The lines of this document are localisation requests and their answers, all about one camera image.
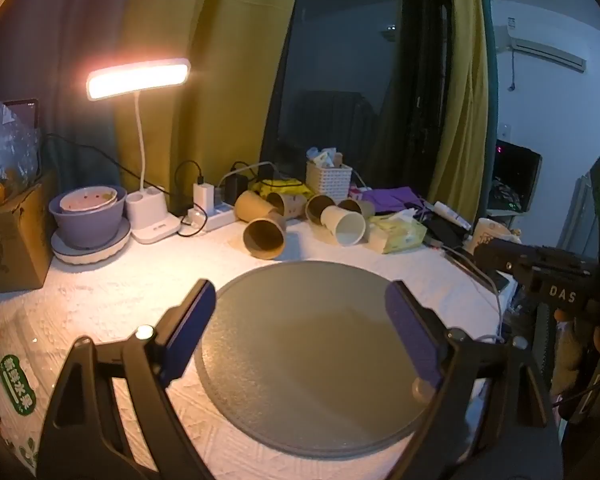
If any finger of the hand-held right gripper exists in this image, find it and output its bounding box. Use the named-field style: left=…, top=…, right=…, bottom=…
left=472, top=237, right=537, bottom=281

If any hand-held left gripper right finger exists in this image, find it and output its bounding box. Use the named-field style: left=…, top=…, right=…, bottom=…
left=384, top=280, right=564, bottom=480

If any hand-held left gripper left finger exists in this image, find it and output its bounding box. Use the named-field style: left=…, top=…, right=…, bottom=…
left=36, top=278, right=217, bottom=480

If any plain brown paper cup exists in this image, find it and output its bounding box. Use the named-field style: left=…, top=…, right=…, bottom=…
left=339, top=199, right=377, bottom=221
left=242, top=212, right=287, bottom=261
left=305, top=194, right=338, bottom=226
left=234, top=190, right=281, bottom=223

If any white paper cup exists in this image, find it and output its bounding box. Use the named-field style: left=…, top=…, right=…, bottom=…
left=320, top=205, right=367, bottom=247

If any printed brown paper cup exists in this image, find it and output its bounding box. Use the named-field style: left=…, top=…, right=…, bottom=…
left=266, top=191, right=311, bottom=219

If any white printed mug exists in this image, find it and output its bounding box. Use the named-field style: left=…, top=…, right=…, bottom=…
left=472, top=217, right=514, bottom=257

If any white tube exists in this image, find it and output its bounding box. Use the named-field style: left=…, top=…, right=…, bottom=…
left=432, top=201, right=474, bottom=231

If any black laptop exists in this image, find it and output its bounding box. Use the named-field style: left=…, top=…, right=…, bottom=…
left=487, top=140, right=544, bottom=214

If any green tissue packet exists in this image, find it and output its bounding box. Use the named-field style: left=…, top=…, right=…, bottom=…
left=367, top=210, right=428, bottom=255

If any grey round mat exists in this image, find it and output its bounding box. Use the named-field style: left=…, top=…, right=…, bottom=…
left=195, top=260, right=458, bottom=459

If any white power strip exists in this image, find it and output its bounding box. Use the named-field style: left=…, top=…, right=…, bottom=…
left=180, top=202, right=239, bottom=234

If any purple cloth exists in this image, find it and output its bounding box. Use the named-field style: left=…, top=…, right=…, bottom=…
left=362, top=186, right=432, bottom=214

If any white round plate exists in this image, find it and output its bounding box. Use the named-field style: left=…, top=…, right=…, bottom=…
left=51, top=217, right=132, bottom=265

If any white plug charger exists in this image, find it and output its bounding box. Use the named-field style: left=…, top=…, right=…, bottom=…
left=193, top=182, right=216, bottom=211

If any purple bowl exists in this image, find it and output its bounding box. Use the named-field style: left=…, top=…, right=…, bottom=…
left=48, top=185, right=129, bottom=250

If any black power adapter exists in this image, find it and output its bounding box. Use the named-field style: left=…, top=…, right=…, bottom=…
left=221, top=172, right=251, bottom=204

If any pink bowl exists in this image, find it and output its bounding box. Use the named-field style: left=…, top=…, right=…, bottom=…
left=59, top=186, right=120, bottom=214

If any yellow plastic bag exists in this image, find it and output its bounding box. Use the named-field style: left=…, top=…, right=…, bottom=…
left=252, top=178, right=314, bottom=201

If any yellow curtain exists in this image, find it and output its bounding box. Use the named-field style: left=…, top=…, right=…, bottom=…
left=112, top=0, right=309, bottom=211
left=426, top=0, right=499, bottom=211

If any white woven basket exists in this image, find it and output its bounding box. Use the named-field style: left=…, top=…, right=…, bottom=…
left=306, top=160, right=354, bottom=199

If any cardboard box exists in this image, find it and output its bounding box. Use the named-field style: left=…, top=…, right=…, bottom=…
left=0, top=175, right=57, bottom=294

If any white air conditioner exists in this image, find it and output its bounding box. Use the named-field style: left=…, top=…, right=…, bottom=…
left=497, top=22, right=589, bottom=74

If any dark window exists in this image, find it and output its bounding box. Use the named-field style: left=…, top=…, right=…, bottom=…
left=260, top=0, right=454, bottom=197

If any clear plastic bag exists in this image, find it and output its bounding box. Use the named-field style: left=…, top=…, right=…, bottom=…
left=0, top=94, right=44, bottom=212

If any white desk lamp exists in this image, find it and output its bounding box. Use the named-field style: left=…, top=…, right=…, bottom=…
left=86, top=57, right=191, bottom=245

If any dark tablet screen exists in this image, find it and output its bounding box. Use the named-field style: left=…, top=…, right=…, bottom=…
left=2, top=98, right=41, bottom=134

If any white cable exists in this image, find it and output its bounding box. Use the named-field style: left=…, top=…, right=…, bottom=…
left=442, top=246, right=507, bottom=343

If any black cable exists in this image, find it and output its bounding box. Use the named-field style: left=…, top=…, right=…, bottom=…
left=45, top=132, right=193, bottom=213

